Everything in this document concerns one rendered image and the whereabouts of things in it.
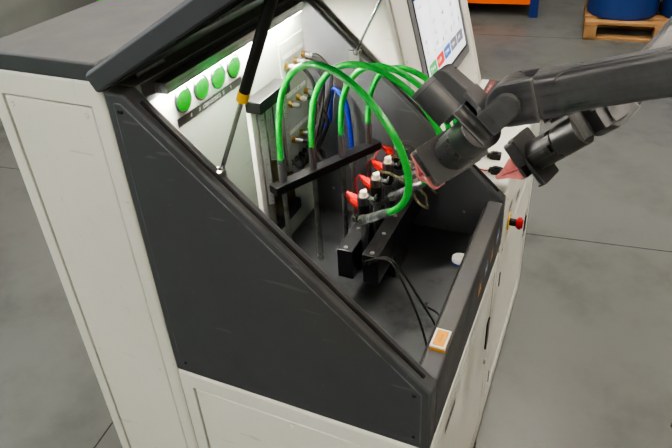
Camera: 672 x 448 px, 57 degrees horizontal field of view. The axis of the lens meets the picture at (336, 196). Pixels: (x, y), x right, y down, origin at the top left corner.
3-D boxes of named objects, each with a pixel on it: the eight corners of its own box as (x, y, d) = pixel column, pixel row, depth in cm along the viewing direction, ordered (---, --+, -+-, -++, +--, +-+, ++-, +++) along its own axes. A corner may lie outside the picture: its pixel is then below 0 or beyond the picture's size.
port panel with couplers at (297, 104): (300, 162, 162) (289, 46, 146) (289, 160, 163) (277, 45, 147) (321, 140, 172) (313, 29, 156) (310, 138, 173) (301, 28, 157)
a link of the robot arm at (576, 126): (589, 144, 103) (604, 135, 106) (567, 109, 103) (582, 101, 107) (556, 162, 108) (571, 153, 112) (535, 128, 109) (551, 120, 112)
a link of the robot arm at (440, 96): (525, 109, 77) (539, 91, 84) (460, 43, 77) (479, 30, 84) (459, 166, 84) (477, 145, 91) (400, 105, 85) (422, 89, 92)
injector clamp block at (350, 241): (378, 308, 146) (377, 257, 138) (339, 298, 149) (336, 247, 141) (421, 229, 172) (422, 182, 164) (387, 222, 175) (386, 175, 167)
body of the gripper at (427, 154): (410, 153, 95) (427, 137, 88) (461, 122, 98) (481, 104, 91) (434, 189, 94) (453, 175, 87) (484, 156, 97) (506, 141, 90)
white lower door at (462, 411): (426, 617, 155) (435, 446, 119) (417, 614, 156) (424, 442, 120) (482, 416, 205) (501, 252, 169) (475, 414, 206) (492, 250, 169)
